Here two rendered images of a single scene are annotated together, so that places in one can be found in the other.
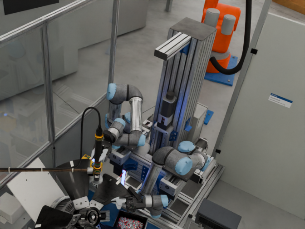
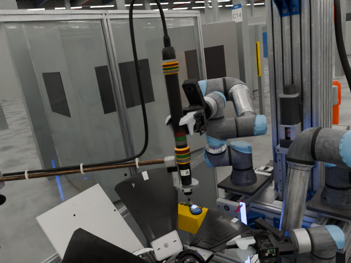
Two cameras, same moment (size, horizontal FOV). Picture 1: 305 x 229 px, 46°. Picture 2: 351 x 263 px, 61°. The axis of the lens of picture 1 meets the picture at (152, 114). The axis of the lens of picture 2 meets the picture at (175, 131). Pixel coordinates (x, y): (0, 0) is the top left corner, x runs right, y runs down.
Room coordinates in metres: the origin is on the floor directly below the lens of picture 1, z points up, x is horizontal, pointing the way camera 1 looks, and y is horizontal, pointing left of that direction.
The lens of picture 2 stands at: (0.55, 0.02, 1.84)
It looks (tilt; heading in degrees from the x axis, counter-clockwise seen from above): 16 degrees down; 17
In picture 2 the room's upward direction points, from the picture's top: 8 degrees counter-clockwise
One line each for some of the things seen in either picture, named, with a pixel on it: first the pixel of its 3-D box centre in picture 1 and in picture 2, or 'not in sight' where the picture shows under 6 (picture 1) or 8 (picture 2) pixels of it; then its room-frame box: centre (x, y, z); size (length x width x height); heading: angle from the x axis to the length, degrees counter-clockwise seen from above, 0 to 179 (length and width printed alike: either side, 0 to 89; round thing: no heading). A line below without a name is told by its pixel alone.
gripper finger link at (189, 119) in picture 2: (103, 157); (189, 125); (1.34, 0.23, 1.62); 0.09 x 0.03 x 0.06; 177
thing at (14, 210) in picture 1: (7, 209); not in sight; (1.36, 0.86, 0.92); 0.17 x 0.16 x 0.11; 68
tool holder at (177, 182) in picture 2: (95, 175); (182, 171); (1.32, 0.26, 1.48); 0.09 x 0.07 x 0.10; 103
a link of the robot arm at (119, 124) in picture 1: (116, 127); (212, 104); (1.60, 0.20, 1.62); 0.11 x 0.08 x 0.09; 168
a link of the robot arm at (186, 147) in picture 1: (185, 151); (340, 168); (1.92, -0.30, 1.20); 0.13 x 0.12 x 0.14; 57
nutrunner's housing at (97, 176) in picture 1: (97, 156); (178, 120); (1.32, 0.25, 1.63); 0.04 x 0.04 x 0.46
